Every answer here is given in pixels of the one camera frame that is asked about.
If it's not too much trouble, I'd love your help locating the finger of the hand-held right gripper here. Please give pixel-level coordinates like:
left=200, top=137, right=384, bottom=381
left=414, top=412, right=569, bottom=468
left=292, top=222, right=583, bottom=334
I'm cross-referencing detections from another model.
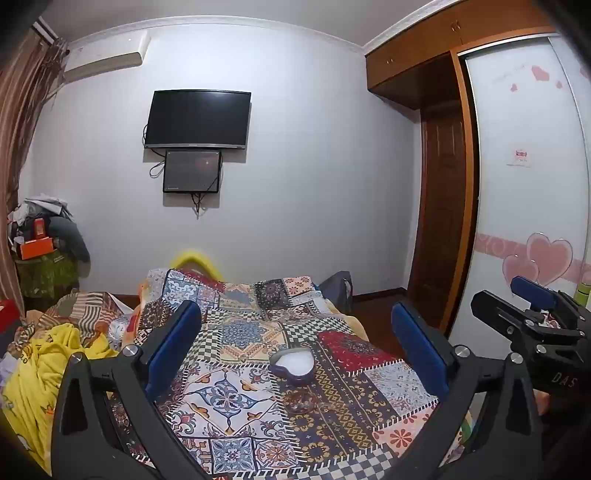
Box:
left=510, top=275, right=591, bottom=330
left=470, top=289, right=585, bottom=358

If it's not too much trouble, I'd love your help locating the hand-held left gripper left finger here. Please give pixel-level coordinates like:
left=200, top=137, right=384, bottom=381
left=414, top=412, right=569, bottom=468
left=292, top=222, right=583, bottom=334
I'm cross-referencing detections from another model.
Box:
left=50, top=300, right=208, bottom=480

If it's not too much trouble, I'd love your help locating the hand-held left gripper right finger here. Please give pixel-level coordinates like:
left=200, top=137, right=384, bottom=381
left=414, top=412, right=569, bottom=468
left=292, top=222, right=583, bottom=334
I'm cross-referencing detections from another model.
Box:
left=391, top=302, right=544, bottom=480

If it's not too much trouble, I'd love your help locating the purple heart-shaped tin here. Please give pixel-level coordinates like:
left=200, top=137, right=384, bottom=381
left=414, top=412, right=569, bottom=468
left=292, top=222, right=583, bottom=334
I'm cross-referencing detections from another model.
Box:
left=270, top=348, right=316, bottom=387

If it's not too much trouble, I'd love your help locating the gold and red braided bracelet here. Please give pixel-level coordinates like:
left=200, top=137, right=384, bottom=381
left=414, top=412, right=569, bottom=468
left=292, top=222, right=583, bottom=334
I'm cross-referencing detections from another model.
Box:
left=283, top=391, right=312, bottom=414

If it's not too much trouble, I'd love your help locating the patchwork printed blanket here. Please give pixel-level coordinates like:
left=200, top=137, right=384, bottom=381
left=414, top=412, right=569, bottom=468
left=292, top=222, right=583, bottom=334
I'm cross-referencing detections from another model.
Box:
left=111, top=268, right=465, bottom=480

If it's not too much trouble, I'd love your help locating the yellow plastic object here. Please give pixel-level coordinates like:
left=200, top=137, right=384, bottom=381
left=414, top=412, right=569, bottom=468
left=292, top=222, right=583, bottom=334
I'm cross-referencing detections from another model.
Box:
left=170, top=249, right=223, bottom=280

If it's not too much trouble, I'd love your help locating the striped quilt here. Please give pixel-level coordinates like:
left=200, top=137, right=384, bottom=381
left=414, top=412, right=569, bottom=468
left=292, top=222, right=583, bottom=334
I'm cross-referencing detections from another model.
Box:
left=25, top=290, right=136, bottom=348

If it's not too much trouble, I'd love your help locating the dark blue bag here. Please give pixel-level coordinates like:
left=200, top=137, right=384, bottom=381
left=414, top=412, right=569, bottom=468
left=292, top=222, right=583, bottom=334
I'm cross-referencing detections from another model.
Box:
left=318, top=271, right=354, bottom=315

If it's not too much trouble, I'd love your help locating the brown wooden door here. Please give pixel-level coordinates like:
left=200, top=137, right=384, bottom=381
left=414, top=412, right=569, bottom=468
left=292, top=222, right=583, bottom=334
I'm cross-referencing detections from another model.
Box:
left=409, top=108, right=468, bottom=319

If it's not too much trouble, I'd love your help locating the paper sticker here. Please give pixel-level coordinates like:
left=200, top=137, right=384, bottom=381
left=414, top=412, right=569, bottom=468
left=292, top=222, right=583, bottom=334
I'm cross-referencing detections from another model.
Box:
left=505, top=147, right=536, bottom=168

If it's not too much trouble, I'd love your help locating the green patterned cloth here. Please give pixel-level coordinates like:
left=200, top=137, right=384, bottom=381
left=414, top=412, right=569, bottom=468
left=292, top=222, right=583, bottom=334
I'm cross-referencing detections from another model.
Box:
left=16, top=251, right=80, bottom=298

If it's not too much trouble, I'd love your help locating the yellow blanket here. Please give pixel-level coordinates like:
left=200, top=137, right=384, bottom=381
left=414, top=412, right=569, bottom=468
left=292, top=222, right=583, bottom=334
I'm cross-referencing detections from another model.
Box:
left=0, top=323, right=122, bottom=476

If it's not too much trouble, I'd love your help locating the pile of clothes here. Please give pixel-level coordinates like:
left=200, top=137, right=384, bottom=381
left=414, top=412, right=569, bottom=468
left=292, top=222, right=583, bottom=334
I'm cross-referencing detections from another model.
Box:
left=7, top=196, right=91, bottom=265

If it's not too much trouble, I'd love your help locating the orange box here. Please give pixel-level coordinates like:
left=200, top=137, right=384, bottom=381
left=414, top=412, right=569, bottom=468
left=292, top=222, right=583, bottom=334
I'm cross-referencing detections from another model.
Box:
left=18, top=237, right=55, bottom=260

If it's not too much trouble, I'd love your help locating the wooden wardrobe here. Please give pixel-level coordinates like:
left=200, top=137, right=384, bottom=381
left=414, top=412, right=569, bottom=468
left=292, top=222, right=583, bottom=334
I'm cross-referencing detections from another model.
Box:
left=365, top=0, right=561, bottom=340

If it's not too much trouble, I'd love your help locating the brown curtain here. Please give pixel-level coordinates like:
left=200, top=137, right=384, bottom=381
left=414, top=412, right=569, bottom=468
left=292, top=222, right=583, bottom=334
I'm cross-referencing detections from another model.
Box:
left=0, top=25, right=71, bottom=227

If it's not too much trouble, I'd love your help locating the white air conditioner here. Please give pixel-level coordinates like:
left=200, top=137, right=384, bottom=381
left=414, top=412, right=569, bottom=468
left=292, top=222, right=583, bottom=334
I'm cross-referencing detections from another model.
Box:
left=62, top=31, right=151, bottom=84

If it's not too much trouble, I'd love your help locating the small black wall monitor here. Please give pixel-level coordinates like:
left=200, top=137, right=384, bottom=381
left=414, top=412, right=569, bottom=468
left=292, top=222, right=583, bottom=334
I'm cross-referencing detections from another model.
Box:
left=163, top=149, right=223, bottom=193

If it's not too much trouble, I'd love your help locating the black wall television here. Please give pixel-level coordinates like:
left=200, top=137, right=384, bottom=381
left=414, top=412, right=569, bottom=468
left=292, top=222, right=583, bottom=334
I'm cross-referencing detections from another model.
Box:
left=143, top=90, right=252, bottom=151

